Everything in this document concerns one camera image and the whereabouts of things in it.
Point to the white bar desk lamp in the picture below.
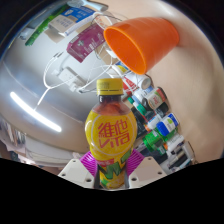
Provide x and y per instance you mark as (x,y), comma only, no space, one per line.
(33,111)

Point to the white power strip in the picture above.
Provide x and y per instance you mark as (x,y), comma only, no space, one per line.
(68,78)

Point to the orange plastic cup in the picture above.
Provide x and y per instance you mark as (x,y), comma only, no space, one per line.
(150,36)

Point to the magenta pouch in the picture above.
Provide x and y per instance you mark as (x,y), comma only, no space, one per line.
(85,41)

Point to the white bottle with blue cap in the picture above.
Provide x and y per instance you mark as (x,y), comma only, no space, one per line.
(168,124)

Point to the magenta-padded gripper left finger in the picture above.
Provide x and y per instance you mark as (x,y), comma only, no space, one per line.
(75,173)

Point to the white and blue box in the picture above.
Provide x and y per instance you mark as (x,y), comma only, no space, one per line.
(71,18)

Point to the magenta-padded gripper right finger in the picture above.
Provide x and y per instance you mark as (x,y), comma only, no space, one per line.
(148,171)

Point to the yellow drink bottle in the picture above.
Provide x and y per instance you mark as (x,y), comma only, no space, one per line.
(111,133)

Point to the green plastic container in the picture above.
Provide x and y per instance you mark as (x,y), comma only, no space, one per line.
(155,140)

